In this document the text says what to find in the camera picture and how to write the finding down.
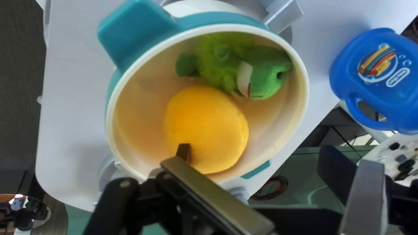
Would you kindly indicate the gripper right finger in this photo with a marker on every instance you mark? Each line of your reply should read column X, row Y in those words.
column 363, row 200

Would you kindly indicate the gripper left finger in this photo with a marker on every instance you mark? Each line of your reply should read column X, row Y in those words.
column 209, row 191

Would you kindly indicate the yellow plush ball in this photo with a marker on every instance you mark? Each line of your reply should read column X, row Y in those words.
column 204, row 126

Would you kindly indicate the white toy black buttons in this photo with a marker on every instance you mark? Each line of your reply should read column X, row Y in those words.
column 392, row 152

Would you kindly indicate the blue toy container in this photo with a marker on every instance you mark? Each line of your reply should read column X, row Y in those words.
column 374, row 79

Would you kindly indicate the fuzzy green plush toy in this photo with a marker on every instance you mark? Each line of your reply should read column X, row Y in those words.
column 217, row 66

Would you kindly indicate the white toy kitchen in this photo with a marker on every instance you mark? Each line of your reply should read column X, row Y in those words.
column 70, row 109

